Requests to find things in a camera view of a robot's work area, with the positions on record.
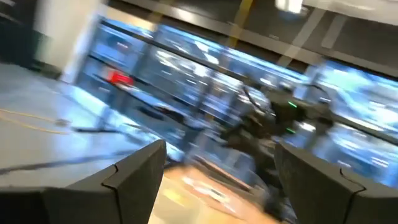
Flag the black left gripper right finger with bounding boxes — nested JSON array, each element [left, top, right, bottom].
[[274, 141, 398, 224]]

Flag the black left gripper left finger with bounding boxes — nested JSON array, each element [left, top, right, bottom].
[[43, 139, 167, 224]]

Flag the red blurred object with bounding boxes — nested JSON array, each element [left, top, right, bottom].
[[107, 70, 135, 86]]

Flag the yellow floor cable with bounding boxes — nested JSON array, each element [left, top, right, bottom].
[[0, 108, 71, 135]]

